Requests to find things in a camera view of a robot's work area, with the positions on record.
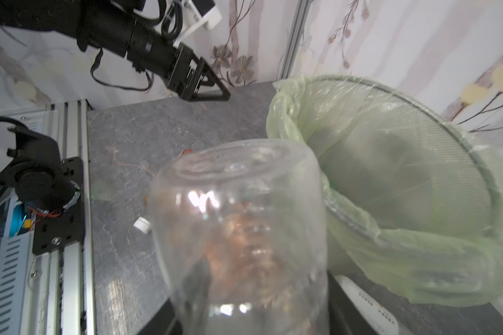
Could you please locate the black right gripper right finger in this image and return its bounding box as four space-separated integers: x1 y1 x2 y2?
327 272 367 335

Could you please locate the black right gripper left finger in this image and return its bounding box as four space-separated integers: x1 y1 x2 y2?
139 258 212 334

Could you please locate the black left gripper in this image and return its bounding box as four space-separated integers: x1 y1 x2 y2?
165 43 231 101

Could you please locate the white label clear bottle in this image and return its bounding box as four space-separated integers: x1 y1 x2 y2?
335 275 400 335

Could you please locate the clear bottle white cap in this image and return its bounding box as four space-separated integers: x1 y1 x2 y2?
148 139 329 334

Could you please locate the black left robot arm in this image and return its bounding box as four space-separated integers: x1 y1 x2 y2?
0 1 231 102

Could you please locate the green plastic bin liner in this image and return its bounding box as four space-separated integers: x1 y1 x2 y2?
265 74 503 307

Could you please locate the aluminium mounting rail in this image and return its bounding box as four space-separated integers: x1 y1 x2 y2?
0 99 96 335

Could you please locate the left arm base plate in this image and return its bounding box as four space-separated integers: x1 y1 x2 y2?
32 157 85 255

